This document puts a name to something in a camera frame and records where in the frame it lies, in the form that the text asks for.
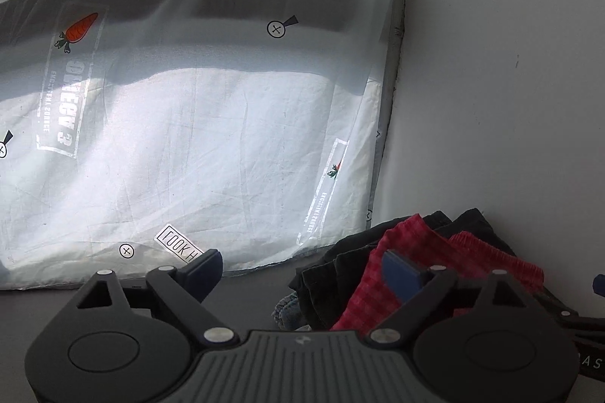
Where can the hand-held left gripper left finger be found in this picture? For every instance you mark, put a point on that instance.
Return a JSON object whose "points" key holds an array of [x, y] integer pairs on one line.
{"points": [[205, 275]]}

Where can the red checked shorts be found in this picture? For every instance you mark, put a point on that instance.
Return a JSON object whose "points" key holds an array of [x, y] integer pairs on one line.
{"points": [[406, 242]]}

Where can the white printed curtain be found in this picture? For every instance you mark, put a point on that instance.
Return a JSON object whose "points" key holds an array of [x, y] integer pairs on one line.
{"points": [[189, 124]]}

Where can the black folded garment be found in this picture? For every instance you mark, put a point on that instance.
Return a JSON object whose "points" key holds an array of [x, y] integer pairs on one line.
{"points": [[331, 275]]}

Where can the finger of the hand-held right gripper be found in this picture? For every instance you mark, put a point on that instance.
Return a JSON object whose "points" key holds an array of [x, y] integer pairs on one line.
{"points": [[600, 282], [562, 308]]}

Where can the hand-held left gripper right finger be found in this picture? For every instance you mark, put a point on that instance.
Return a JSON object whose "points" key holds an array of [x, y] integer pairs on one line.
{"points": [[399, 275]]}

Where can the folded blue denim garment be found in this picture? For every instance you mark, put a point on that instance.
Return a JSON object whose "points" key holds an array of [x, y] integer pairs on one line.
{"points": [[283, 313]]}

